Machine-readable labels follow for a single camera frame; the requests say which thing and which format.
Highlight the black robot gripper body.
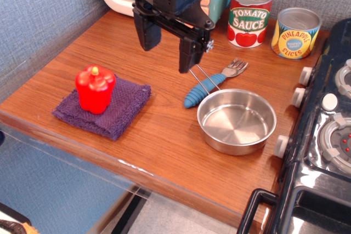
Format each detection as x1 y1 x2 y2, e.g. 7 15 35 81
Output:
133 0 214 53

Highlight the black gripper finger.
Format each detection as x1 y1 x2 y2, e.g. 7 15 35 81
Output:
179 36 203 73
133 8 161 51

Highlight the small steel pot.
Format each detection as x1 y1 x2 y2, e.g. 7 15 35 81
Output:
196 88 277 156

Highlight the purple folded cloth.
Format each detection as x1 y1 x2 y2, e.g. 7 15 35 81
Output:
52 77 151 141

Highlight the red toy bell pepper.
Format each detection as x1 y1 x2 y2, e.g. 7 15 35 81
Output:
75 65 116 115

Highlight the tomato sauce can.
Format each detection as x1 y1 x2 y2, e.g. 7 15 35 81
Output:
227 0 273 48

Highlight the pineapple slices can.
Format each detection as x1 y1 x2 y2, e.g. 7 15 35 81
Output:
271 7 322 60

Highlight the black toy stove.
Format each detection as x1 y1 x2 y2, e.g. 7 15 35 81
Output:
237 19 350 233

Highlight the blue handled toy fork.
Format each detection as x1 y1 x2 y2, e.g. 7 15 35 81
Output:
183 58 248 108

